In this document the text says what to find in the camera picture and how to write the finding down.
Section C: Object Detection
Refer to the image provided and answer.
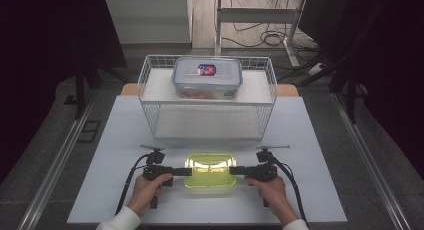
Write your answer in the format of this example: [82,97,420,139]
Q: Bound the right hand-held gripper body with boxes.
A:
[247,144,291,208]

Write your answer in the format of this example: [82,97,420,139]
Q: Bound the black metal stand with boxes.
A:
[63,56,132,122]
[276,3,384,125]

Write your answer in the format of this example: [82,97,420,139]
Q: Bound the white power strip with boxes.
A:
[305,62,326,77]

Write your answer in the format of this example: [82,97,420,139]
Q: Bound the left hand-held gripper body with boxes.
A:
[139,144,175,210]

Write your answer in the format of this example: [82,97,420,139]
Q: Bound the right hand-held gripper cable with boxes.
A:
[270,155,308,223]

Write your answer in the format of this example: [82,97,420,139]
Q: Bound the green food container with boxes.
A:
[183,152,238,190]

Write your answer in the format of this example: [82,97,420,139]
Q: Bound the clear food container blue lid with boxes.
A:
[170,56,244,101]

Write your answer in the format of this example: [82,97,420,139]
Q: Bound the hand-held gripper cable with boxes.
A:
[114,152,151,216]
[270,155,308,223]

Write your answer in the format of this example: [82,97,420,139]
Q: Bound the white desk frame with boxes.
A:
[213,0,308,68]

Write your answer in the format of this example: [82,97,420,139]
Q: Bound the aluminium rail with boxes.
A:
[330,92,414,230]
[17,89,98,230]

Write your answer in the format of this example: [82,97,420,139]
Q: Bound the wooden table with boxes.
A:
[119,82,300,98]

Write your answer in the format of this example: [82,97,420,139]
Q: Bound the left hand-held gripper cable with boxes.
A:
[114,152,151,216]

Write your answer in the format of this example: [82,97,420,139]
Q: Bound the black floor plate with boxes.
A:
[77,119,102,144]

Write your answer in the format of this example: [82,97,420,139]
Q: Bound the black floor cables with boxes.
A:
[221,0,323,62]

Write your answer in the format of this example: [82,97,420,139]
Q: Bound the person's right hand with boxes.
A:
[244,175,300,227]

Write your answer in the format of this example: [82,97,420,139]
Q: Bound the person's left hand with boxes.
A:
[126,172,174,219]

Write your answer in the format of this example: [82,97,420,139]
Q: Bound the white wire rack shelf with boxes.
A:
[137,54,279,141]

